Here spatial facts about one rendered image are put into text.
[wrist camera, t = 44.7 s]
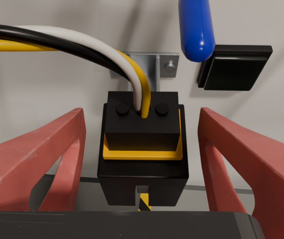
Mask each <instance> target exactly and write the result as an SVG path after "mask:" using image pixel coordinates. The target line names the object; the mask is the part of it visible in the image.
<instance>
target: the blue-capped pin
mask: <svg viewBox="0 0 284 239"><path fill-rule="evenodd" d="M178 12H179V26H180V40H181V50H182V52H183V54H184V55H185V57H186V58H187V59H188V60H190V61H191V62H197V63H199V62H203V61H205V60H207V59H209V58H210V57H211V56H212V53H213V50H214V48H215V45H216V43H215V37H214V31H213V24H212V18H211V9H210V3H209V0H179V1H178Z"/></svg>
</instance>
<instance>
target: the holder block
mask: <svg viewBox="0 0 284 239"><path fill-rule="evenodd" d="M179 109H180V119H181V135H182V151H183V157H182V160H113V159H103V156H102V155H103V144H104V133H105V122H106V111H107V103H105V104H104V105H103V114H102V124H101V138H100V149H99V159H98V169H97V177H98V180H99V182H100V185H101V187H102V190H103V192H104V195H105V198H106V200H107V203H108V205H116V206H135V205H136V185H148V206H173V207H175V206H176V204H177V202H178V200H179V198H180V196H181V194H182V192H183V189H184V187H185V185H186V183H187V181H188V179H189V166H188V152H187V138H186V124H185V111H184V105H183V104H179Z"/></svg>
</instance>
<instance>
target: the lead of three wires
mask: <svg viewBox="0 0 284 239"><path fill-rule="evenodd" d="M31 51H62V52H65V53H68V54H71V55H74V56H77V57H80V58H83V59H85V60H88V61H91V62H93V63H96V64H98V65H101V66H103V67H105V68H108V69H110V70H112V71H114V72H116V73H118V74H120V75H121V76H123V77H124V78H126V79H127V80H128V81H129V82H131V85H132V88H133V95H134V107H135V110H136V112H137V111H139V110H141V117H142V118H147V116H148V112H149V111H150V110H151V107H150V100H151V92H150V87H149V83H148V80H147V78H146V76H145V74H144V72H143V70H142V69H141V68H140V66H139V65H138V64H137V63H136V62H135V61H134V60H133V59H131V58H130V57H129V56H127V55H126V54H124V53H123V52H121V51H119V50H117V49H114V48H112V47H111V46H109V45H107V44H106V43H104V42H102V41H100V40H98V39H96V38H94V37H92V36H89V35H87V34H84V33H81V32H78V31H74V30H70V29H66V28H59V27H52V26H40V25H25V26H7V25H0V52H31Z"/></svg>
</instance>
